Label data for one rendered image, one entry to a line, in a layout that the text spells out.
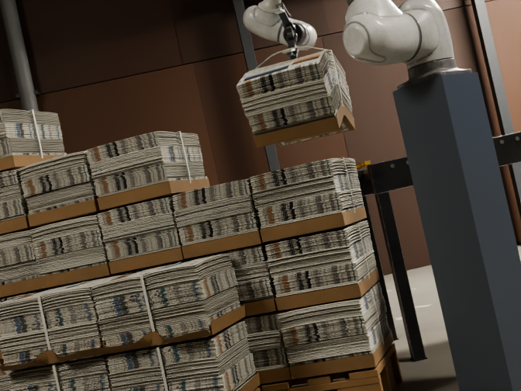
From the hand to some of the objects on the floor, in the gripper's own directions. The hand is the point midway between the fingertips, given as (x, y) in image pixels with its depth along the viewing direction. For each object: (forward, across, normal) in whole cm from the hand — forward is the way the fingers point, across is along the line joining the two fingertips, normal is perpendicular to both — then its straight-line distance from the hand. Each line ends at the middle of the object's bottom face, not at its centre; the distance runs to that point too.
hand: (281, 29), depth 266 cm
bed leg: (-42, +134, -11) cm, 141 cm away
